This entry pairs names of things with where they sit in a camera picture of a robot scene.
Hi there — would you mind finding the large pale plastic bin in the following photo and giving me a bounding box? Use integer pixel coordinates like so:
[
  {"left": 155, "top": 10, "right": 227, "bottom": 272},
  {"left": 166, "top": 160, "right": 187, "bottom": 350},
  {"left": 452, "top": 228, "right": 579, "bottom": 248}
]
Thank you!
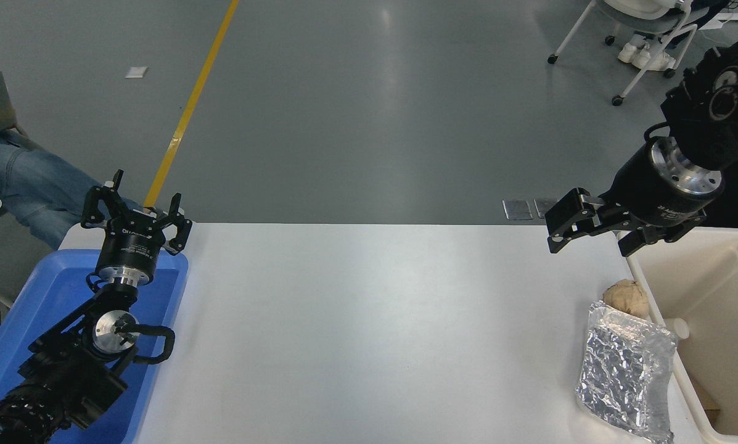
[{"left": 625, "top": 227, "right": 738, "bottom": 444}]

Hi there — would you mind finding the white shoe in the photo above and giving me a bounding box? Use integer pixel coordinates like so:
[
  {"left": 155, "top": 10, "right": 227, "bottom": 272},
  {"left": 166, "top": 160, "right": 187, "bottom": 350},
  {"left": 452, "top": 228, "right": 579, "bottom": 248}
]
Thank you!
[
  {"left": 633, "top": 46, "right": 676, "bottom": 70},
  {"left": 617, "top": 35, "right": 644, "bottom": 64}
]

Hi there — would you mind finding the silver foil tray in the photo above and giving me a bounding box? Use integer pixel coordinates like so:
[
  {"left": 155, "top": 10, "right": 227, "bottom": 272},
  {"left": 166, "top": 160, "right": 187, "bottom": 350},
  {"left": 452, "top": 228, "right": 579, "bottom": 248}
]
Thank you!
[{"left": 575, "top": 300, "right": 679, "bottom": 443}]

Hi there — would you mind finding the blue plastic tray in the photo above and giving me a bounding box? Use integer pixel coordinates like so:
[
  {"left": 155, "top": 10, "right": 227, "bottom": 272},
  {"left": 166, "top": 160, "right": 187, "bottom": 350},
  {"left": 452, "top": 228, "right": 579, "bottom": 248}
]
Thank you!
[{"left": 0, "top": 249, "right": 189, "bottom": 444}]

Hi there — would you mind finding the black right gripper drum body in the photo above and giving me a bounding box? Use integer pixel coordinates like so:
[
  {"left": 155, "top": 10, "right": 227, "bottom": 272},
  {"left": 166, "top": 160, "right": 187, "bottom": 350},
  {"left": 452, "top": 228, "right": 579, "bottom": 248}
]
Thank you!
[{"left": 606, "top": 143, "right": 710, "bottom": 229}]

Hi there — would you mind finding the seated person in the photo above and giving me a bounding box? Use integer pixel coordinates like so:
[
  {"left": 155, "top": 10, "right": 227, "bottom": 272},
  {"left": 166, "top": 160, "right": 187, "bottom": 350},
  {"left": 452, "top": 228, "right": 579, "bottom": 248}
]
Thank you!
[{"left": 0, "top": 126, "right": 144, "bottom": 250}]

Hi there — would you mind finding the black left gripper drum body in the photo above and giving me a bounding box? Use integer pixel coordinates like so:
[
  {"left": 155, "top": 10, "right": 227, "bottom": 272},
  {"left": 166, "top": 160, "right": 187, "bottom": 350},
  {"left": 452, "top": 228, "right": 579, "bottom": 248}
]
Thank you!
[{"left": 96, "top": 213, "right": 168, "bottom": 279}]

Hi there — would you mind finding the crumpled tan paper ball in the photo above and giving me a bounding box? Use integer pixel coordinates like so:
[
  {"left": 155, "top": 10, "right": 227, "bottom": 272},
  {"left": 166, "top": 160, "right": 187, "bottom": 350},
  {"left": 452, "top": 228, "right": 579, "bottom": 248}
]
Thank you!
[{"left": 602, "top": 279, "right": 651, "bottom": 319}]

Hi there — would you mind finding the white wheeled office chair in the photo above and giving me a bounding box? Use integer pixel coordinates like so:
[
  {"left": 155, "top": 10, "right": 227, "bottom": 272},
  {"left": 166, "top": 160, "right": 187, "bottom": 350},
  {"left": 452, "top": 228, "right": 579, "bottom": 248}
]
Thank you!
[{"left": 547, "top": 0, "right": 699, "bottom": 107}]

